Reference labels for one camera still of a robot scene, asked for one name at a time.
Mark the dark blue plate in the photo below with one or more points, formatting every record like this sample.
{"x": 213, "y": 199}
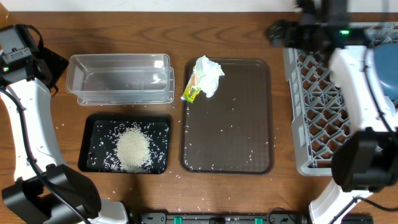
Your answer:
{"x": 385, "y": 60}

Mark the brown serving tray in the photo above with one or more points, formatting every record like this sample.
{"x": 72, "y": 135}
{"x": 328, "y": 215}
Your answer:
{"x": 232, "y": 131}

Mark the pile of rice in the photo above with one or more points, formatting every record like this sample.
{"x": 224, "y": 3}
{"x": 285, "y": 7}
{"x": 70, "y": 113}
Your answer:
{"x": 133, "y": 149}

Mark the clear plastic bin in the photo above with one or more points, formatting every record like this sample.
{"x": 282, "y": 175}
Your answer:
{"x": 81, "y": 66}

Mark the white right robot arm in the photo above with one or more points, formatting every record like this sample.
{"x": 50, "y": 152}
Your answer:
{"x": 367, "y": 162}

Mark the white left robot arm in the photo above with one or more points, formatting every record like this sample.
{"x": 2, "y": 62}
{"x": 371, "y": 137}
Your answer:
{"x": 45, "y": 189}

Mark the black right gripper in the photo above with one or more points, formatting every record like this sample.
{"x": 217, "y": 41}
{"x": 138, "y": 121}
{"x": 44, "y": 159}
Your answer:
{"x": 293, "y": 28}

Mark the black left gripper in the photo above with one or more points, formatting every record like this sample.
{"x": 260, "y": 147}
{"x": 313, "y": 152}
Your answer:
{"x": 55, "y": 63}

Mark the black tray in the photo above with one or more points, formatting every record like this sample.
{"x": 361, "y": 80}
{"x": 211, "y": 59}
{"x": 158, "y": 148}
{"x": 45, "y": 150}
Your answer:
{"x": 99, "y": 143}

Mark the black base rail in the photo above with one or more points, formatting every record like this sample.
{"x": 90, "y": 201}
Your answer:
{"x": 273, "y": 218}

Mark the yellow green snack wrapper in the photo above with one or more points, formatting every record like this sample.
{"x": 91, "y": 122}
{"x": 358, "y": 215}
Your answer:
{"x": 192, "y": 88}

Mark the grey dishwasher rack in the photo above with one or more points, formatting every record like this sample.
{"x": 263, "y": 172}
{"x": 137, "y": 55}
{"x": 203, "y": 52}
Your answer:
{"x": 320, "y": 124}

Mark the white tissue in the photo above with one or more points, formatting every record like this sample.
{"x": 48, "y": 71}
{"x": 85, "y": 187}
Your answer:
{"x": 207, "y": 74}

